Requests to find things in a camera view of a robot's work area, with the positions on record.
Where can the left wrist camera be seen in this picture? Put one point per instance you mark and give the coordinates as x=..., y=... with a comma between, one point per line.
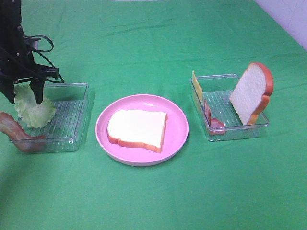
x=33, y=43

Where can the left clear plastic tray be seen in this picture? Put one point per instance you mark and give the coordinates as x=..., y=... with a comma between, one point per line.
x=64, y=133

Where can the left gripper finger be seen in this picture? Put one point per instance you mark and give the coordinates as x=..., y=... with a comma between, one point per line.
x=37, y=86
x=7, y=88

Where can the bread slice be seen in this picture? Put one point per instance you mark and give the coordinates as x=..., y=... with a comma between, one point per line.
x=137, y=129
x=252, y=93

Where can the pink round plate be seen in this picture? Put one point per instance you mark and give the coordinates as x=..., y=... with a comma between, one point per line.
x=176, y=131

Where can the clear plastic tray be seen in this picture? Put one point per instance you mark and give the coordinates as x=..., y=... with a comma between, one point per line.
x=216, y=90
x=64, y=133

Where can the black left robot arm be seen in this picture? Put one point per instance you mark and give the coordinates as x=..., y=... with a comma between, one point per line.
x=10, y=26

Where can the yellow cheese slice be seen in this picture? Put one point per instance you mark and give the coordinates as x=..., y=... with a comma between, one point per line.
x=197, y=87

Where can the bacon strip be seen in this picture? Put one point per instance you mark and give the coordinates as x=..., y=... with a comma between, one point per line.
x=14, y=131
x=214, y=124

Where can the green lettuce leaf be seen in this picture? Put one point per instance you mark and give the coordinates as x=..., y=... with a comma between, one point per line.
x=35, y=115

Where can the right clear plastic tray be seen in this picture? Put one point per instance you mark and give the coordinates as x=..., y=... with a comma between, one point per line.
x=216, y=90

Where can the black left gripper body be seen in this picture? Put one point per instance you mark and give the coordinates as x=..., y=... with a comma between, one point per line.
x=17, y=61

